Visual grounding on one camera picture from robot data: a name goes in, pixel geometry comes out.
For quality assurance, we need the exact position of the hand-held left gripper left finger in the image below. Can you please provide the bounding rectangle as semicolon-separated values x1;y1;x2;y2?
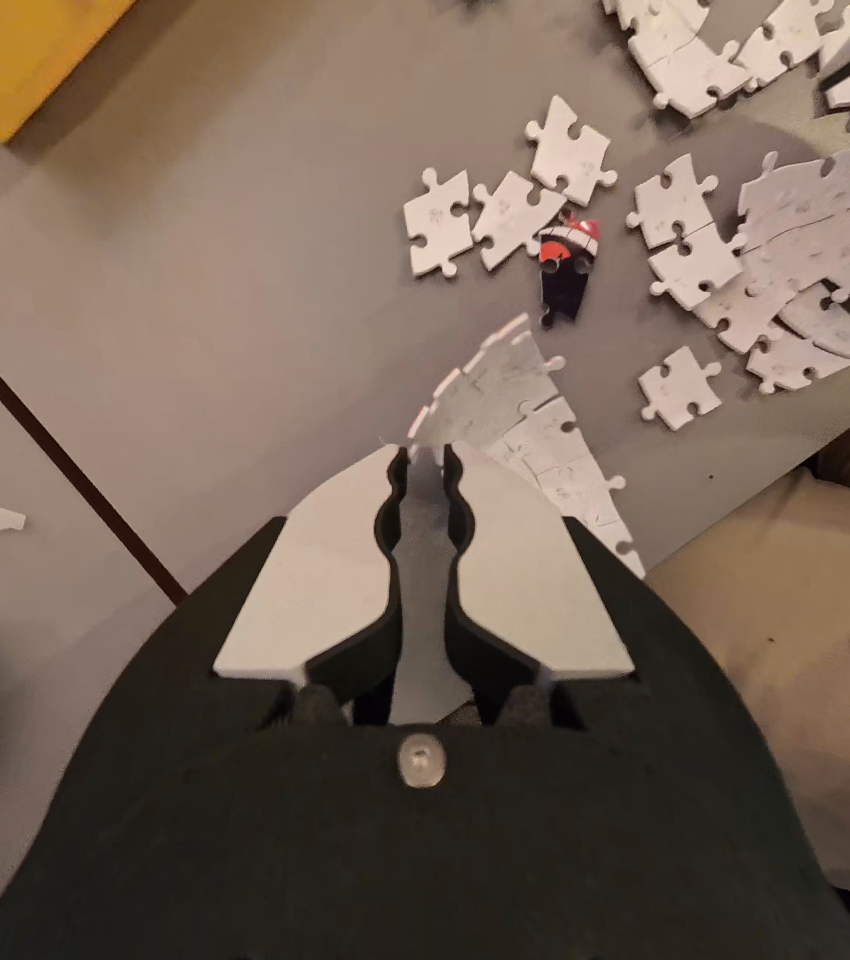
211;442;409;727

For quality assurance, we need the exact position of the curved white puzzle strip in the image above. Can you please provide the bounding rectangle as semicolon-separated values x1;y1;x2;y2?
404;313;648;580

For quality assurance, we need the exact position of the flat white puzzle section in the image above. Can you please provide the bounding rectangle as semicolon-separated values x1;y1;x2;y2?
603;0;850;121

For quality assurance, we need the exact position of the white wedge puzzle section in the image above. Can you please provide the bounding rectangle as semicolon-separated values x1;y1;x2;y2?
736;147;850;312

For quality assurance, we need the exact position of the coloured printed puzzle piece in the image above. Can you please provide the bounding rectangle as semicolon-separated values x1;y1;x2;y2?
536;212;603;329

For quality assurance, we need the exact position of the pile of white puzzle pieces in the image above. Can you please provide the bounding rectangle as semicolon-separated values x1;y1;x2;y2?
693;273;850;396

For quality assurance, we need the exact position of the yellow plastic bin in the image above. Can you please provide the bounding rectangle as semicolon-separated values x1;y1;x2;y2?
0;0;139;156

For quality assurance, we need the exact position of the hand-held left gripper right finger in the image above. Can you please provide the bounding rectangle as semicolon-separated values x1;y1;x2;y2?
442;441;636;727

